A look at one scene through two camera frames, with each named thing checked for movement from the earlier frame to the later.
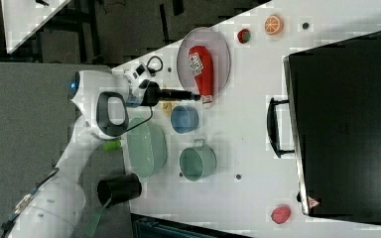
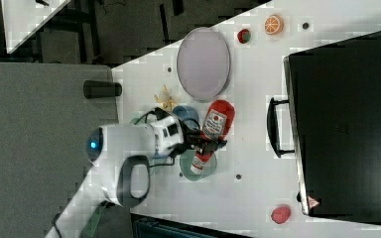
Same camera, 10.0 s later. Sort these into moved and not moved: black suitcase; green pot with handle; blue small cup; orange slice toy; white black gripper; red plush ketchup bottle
Moved: red plush ketchup bottle; white black gripper
Not moved: blue small cup; black suitcase; green pot with handle; orange slice toy
